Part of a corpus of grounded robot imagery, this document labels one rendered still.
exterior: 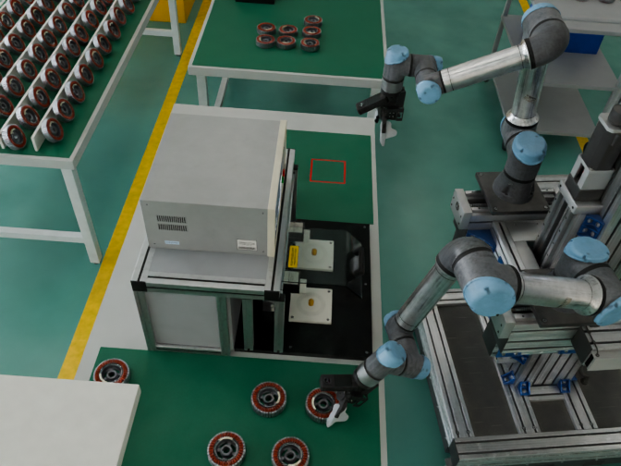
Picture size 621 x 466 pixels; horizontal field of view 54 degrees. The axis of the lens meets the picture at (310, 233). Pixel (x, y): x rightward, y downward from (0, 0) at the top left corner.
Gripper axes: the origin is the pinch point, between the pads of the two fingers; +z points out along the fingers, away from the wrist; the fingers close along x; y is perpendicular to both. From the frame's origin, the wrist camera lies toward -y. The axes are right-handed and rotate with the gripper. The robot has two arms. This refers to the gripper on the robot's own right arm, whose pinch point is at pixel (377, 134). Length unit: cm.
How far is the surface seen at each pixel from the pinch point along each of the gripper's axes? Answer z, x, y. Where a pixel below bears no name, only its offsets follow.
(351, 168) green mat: 40.4, 28.0, -1.9
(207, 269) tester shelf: 4, -61, -62
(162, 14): 109, 313, -117
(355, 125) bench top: 41, 61, 5
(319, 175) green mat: 40.4, 23.9, -17.2
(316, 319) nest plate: 37, -57, -27
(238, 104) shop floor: 116, 190, -54
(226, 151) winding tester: -16, -29, -56
